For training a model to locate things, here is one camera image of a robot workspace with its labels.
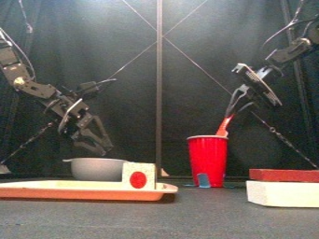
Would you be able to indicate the white block with red dot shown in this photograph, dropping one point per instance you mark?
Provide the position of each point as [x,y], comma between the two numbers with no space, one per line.
[140,167]

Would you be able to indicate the black vertical frame pole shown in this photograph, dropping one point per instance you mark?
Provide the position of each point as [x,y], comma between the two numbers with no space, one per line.
[159,93]

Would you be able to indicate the red plastic toy knife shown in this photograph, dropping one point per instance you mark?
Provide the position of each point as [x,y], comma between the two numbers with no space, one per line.
[224,126]

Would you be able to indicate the red plastic cup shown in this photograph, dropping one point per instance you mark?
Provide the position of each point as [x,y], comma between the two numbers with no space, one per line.
[207,158]

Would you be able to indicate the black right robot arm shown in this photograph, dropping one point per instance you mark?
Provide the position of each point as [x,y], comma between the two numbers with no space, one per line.
[289,51]

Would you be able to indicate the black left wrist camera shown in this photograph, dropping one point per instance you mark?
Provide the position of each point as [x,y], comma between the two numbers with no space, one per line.
[89,87]

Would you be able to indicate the grey bowl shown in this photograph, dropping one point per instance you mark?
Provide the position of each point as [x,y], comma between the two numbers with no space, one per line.
[95,169]

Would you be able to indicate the white box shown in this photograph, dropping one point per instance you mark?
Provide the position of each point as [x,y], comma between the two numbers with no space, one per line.
[285,194]

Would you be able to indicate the blue tape strip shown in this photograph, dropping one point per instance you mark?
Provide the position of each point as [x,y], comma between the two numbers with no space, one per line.
[203,181]

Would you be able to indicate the red brick block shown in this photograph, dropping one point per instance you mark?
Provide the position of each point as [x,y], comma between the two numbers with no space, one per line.
[285,175]

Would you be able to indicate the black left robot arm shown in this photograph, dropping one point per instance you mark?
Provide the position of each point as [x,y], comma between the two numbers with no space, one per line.
[24,84]

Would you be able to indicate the white and orange tray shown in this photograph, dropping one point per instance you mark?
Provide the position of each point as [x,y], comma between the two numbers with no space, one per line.
[83,191]

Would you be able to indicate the white corner bracket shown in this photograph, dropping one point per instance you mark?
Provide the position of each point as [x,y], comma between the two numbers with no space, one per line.
[4,169]
[164,173]

